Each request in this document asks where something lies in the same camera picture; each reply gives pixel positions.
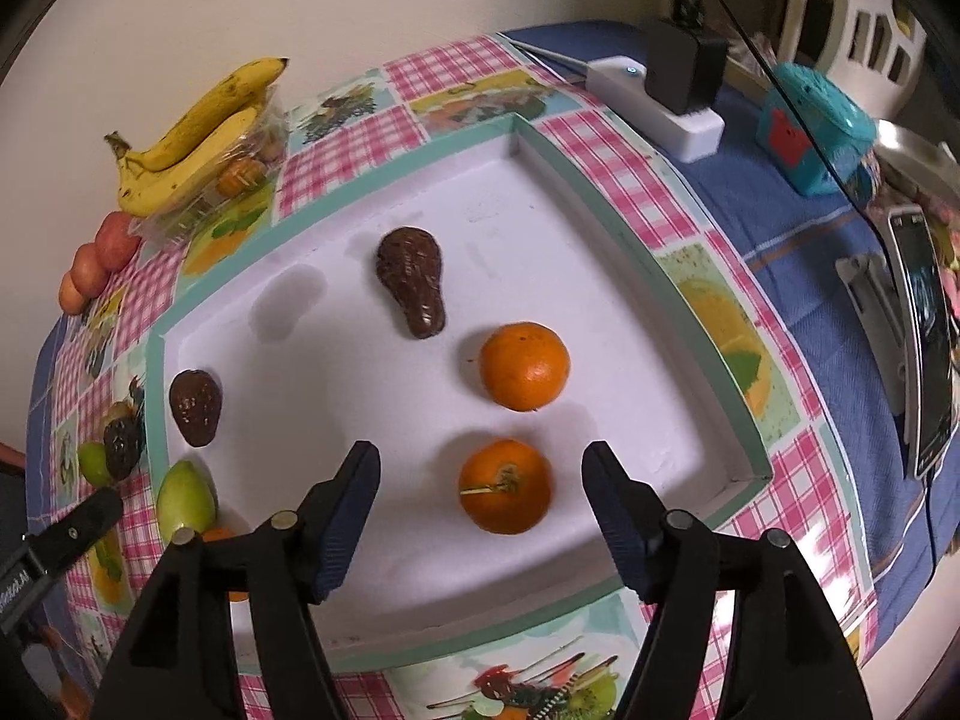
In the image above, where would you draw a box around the teal plastic device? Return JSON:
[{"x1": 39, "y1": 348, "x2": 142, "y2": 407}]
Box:
[{"x1": 756, "y1": 62, "x2": 879, "y2": 198}]

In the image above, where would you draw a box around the small dark brown avocado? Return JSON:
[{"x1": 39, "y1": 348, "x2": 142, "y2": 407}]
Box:
[{"x1": 169, "y1": 369, "x2": 224, "y2": 449}]

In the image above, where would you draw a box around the white tray with teal rim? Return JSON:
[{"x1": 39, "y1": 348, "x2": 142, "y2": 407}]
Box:
[{"x1": 145, "y1": 112, "x2": 774, "y2": 672}]

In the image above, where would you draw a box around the pink checkered printed tablecloth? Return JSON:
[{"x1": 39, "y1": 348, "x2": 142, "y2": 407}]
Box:
[{"x1": 26, "y1": 34, "x2": 880, "y2": 720}]

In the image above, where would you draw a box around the medium red apple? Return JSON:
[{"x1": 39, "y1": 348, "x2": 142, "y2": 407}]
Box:
[{"x1": 69, "y1": 241, "x2": 110, "y2": 296}]

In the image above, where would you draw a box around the small tangerine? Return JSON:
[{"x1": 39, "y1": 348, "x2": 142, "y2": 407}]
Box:
[{"x1": 217, "y1": 157, "x2": 268, "y2": 197}]

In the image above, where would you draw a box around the large dark brown avocado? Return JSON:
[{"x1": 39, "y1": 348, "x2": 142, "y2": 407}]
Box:
[{"x1": 376, "y1": 227, "x2": 448, "y2": 340}]

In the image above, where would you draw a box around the silver metal dish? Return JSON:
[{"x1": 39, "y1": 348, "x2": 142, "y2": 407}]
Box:
[{"x1": 874, "y1": 118, "x2": 960, "y2": 175}]

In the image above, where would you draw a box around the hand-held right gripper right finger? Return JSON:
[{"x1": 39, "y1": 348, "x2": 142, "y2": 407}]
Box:
[{"x1": 581, "y1": 441, "x2": 875, "y2": 720}]

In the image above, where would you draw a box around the black cable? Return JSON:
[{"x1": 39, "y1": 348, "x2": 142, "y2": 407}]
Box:
[{"x1": 675, "y1": 0, "x2": 943, "y2": 595}]

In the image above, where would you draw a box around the round green fruit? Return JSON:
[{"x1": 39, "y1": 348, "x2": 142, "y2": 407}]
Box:
[{"x1": 77, "y1": 441, "x2": 114, "y2": 488}]

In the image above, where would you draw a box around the short yellow banana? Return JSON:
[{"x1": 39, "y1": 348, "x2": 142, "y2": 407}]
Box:
[{"x1": 116, "y1": 106, "x2": 263, "y2": 219}]

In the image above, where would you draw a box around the white chair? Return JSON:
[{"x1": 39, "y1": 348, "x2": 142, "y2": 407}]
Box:
[{"x1": 787, "y1": 0, "x2": 932, "y2": 115}]

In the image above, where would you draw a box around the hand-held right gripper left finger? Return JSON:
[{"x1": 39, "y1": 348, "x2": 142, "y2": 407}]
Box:
[{"x1": 90, "y1": 441, "x2": 382, "y2": 720}]

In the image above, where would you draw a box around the white power strip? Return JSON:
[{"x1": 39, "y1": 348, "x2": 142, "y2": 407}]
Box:
[{"x1": 585, "y1": 56, "x2": 727, "y2": 163}]

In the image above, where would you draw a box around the large red apple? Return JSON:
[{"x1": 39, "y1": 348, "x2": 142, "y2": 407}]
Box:
[{"x1": 94, "y1": 211, "x2": 144, "y2": 272}]

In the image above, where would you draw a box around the clear plastic container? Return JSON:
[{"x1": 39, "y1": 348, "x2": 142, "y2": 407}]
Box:
[{"x1": 131, "y1": 90, "x2": 291, "y2": 242}]

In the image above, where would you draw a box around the black smartphone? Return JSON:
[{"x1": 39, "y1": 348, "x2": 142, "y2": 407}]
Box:
[{"x1": 887, "y1": 206, "x2": 959, "y2": 479}]

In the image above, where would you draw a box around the green mango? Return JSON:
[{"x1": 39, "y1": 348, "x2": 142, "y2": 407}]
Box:
[{"x1": 156, "y1": 460, "x2": 219, "y2": 547}]

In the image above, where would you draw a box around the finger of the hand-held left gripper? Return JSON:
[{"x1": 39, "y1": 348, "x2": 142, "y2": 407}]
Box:
[{"x1": 25, "y1": 487, "x2": 125, "y2": 587}]

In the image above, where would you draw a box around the small red apple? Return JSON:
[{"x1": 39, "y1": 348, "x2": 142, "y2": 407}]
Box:
[{"x1": 58, "y1": 270, "x2": 88, "y2": 317}]

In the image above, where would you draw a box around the orange with stem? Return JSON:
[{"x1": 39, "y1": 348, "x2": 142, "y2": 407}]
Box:
[{"x1": 458, "y1": 439, "x2": 555, "y2": 536}]

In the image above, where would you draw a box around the person's left hand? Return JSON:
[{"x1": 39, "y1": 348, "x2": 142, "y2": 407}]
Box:
[{"x1": 37, "y1": 624, "x2": 92, "y2": 717}]

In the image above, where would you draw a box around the grey phone stand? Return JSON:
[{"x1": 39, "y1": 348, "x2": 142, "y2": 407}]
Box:
[{"x1": 835, "y1": 253, "x2": 913, "y2": 422}]

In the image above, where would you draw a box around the long yellow banana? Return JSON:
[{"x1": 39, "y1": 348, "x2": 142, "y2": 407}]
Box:
[{"x1": 105, "y1": 56, "x2": 290, "y2": 174}]

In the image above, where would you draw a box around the black power adapter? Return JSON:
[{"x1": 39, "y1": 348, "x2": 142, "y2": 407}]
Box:
[{"x1": 645, "y1": 17, "x2": 731, "y2": 116}]

